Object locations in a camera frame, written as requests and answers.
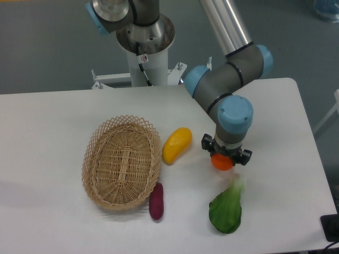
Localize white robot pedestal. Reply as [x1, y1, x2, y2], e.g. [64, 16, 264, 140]
[92, 14, 188, 89]

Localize yellow mango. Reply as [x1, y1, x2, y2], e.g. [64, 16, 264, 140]
[162, 127, 192, 165]

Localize blue object top right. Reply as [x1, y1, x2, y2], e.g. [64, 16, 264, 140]
[313, 0, 338, 23]

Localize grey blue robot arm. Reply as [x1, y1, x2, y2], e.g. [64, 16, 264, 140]
[85, 1, 273, 165]

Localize green bok choy leaf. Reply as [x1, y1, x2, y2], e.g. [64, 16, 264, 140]
[208, 174, 246, 234]

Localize woven wicker basket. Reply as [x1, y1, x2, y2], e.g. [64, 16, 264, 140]
[82, 115, 162, 211]

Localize white frame at right edge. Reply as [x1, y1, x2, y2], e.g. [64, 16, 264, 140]
[313, 89, 338, 139]

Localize black cable on pedestal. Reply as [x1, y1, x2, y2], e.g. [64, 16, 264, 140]
[135, 41, 154, 87]

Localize purple sweet potato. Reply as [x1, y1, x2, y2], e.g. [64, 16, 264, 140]
[149, 183, 164, 221]

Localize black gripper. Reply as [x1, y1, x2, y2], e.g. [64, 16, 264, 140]
[201, 133, 252, 166]

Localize black device at table edge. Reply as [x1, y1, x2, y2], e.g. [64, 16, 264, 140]
[320, 214, 338, 242]

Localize orange tangerine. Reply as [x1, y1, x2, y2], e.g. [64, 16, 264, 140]
[211, 153, 234, 171]

